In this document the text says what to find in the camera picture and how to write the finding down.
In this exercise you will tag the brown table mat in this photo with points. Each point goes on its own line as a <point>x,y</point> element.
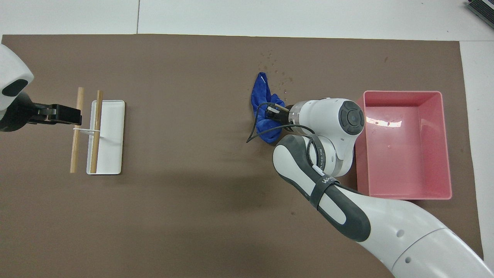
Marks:
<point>193,193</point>

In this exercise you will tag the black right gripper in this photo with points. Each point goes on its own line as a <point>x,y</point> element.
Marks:
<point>278,116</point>

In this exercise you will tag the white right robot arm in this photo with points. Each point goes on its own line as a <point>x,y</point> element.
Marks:
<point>386,227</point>

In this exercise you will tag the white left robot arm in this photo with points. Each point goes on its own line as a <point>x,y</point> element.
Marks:
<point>11,73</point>

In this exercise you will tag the white towel rack base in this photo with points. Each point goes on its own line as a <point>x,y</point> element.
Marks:
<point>112,143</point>

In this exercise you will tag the blue towel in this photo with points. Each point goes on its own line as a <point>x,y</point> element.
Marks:
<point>260,98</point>

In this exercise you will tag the dark striped device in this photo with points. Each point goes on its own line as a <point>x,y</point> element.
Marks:
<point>482,7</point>

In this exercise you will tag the pink plastic bin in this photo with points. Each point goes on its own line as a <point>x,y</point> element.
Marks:
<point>405,154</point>

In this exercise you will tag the spilled water droplets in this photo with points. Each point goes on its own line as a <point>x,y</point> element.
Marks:
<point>276,73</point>

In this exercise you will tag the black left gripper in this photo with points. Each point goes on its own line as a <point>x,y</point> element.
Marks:
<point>19,114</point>

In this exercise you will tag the wooden rack rod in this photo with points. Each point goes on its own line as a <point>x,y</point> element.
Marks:
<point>96,116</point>
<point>77,146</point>

